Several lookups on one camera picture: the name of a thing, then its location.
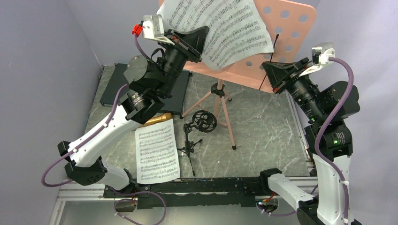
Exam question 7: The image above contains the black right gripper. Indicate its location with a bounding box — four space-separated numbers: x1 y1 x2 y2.
263 57 326 123

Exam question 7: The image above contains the pink perforated music stand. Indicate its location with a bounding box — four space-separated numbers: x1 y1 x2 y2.
158 0 318 150

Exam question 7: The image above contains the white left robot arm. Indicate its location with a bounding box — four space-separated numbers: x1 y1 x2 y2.
58 26 209 197

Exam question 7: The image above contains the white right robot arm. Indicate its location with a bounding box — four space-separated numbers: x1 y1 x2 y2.
258 57 360 225

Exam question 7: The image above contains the black microphone tripod stand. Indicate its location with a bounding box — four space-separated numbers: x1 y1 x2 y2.
177 110 218 176

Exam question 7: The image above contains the gold microphone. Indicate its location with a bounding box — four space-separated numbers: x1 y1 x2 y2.
139 112 173 128

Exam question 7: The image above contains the black flat equipment box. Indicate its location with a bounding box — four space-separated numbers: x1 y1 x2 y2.
99 63 192 115

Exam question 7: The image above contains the printed sheet music page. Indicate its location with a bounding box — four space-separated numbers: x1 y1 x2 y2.
135 119 180 185

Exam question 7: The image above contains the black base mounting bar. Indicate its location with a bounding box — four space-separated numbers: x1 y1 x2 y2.
103 177 273 209

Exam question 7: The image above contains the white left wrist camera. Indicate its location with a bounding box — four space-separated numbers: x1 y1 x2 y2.
132 15 174 45

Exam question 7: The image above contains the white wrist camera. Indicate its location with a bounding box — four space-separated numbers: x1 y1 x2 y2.
132 15 174 45
299 42 336 77

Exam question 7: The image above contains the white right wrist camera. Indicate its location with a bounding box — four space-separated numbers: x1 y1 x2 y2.
299 42 336 77

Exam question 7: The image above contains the aluminium rail right edge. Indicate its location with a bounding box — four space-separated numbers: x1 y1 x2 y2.
277 65 341 225

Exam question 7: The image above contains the aluminium front rail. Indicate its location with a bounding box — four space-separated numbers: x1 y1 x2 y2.
57 177 317 201

